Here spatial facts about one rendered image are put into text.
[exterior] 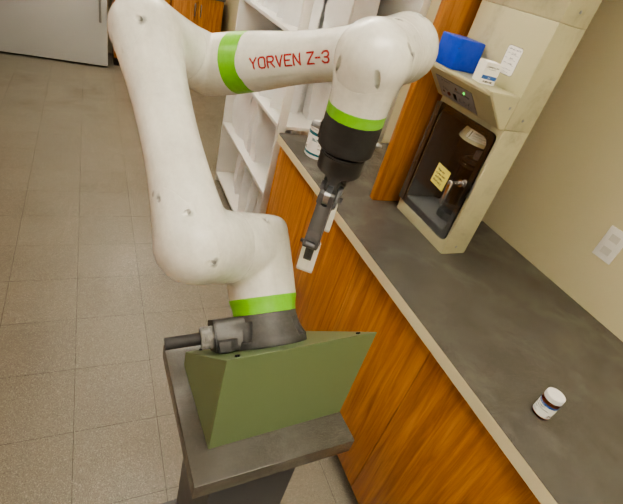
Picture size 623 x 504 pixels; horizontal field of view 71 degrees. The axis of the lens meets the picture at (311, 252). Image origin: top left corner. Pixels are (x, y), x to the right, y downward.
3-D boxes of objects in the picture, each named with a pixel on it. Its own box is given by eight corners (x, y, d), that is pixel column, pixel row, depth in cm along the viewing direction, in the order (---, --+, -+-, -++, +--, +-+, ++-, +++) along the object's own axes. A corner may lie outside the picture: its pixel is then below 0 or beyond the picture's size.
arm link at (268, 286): (206, 320, 79) (195, 218, 81) (258, 312, 93) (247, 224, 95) (263, 313, 73) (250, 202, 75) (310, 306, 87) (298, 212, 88)
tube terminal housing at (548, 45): (442, 207, 192) (535, 15, 149) (490, 252, 169) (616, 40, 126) (396, 206, 181) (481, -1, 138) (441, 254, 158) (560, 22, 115)
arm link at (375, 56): (331, 6, 56) (408, 36, 53) (371, 2, 65) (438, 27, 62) (307, 110, 65) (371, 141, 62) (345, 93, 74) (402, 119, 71)
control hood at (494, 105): (442, 93, 155) (454, 64, 149) (504, 130, 132) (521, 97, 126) (417, 89, 150) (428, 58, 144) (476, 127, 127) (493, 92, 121)
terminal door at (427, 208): (401, 197, 177) (441, 100, 155) (444, 241, 156) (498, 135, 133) (399, 197, 177) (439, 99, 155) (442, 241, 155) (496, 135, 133)
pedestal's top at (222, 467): (192, 499, 75) (194, 488, 73) (162, 356, 97) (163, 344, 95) (349, 451, 90) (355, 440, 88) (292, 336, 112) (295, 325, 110)
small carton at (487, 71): (485, 81, 134) (495, 61, 131) (493, 86, 130) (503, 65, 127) (471, 78, 133) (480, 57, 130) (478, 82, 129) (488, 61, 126)
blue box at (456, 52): (455, 65, 148) (466, 36, 143) (473, 74, 141) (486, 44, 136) (432, 60, 144) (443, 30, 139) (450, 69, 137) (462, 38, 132)
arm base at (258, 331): (168, 365, 70) (164, 327, 70) (164, 357, 84) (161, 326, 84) (318, 339, 79) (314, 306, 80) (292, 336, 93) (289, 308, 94)
